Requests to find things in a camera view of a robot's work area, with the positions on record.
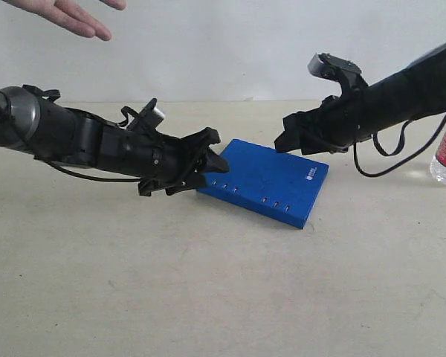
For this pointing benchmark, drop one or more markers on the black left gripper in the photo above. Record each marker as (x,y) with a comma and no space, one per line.
(182,162)

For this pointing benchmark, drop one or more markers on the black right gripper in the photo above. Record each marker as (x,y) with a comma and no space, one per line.
(331,127)

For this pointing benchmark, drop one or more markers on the blue ring binder notebook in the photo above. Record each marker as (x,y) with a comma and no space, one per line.
(280,186)

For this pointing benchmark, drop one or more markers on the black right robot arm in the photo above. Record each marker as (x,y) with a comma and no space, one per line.
(416,91)

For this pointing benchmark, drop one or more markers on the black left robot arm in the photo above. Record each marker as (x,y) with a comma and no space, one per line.
(65,138)

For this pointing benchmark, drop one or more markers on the person's open hand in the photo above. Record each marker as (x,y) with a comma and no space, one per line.
(66,14)

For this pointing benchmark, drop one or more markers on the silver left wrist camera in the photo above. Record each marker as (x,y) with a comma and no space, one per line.
(149,117)

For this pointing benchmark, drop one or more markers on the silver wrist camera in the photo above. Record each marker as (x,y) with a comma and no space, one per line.
(330,67)
(149,117)

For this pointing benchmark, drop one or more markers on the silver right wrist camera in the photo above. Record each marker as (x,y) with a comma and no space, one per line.
(330,67)

